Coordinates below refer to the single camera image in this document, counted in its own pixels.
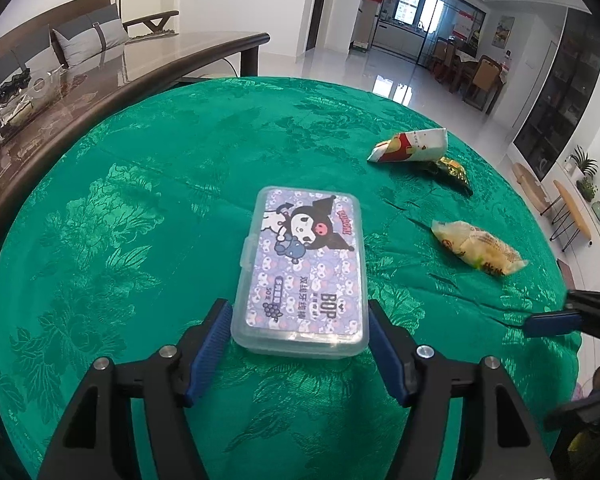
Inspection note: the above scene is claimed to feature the glass sliding door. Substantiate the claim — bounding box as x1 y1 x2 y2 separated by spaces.
372 0 482 67

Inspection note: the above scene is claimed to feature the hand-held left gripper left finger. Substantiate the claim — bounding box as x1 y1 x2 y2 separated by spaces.
37 298 234 480

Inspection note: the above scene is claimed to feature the dining table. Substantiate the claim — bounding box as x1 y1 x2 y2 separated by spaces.
450 45 511 87

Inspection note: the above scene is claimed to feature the crushed white red paper cup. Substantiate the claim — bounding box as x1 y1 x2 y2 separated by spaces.
366 127 449 165

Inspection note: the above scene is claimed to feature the clear plastic box purple label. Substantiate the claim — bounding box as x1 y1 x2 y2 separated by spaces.
229 185 371 359

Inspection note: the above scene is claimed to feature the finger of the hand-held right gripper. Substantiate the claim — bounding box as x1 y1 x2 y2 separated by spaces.
544 391 600 432
524 289 600 344

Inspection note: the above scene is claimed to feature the dark grey cushion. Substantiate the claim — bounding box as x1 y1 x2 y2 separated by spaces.
0 25 57 92

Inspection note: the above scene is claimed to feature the framed wall picture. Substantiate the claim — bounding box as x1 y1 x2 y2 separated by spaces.
494 15 515 50

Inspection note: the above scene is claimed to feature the gold foil wrapper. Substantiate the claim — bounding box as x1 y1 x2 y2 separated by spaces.
420 156 475 196

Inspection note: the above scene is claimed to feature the dark wooden coffee table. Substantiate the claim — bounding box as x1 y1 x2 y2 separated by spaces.
0 31 271 261

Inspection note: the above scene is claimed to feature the glass tray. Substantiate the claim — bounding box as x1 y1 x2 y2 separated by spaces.
0 67 64 144

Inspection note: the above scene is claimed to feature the oval wooden side table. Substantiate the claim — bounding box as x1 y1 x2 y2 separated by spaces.
510 162 556 217
551 179 594 252

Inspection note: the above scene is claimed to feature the glass display cabinet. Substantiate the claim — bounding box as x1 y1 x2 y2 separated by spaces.
512 9 600 182

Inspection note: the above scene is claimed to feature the light grey cushion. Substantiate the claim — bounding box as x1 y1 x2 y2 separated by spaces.
50 2 130 69

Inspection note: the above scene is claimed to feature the green floral tablecloth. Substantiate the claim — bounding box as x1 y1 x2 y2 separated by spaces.
0 76 584 480

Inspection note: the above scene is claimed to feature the yellow snack packet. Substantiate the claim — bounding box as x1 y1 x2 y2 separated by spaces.
430 219 530 277

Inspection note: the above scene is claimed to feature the wooden dining chair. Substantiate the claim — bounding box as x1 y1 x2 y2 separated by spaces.
462 54 504 114
431 39 456 82

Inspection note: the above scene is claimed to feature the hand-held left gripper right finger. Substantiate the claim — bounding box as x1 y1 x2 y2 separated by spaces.
368 299 556 480

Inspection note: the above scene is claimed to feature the dark wooden sofa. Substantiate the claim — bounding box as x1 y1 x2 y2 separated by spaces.
0 0 180 92

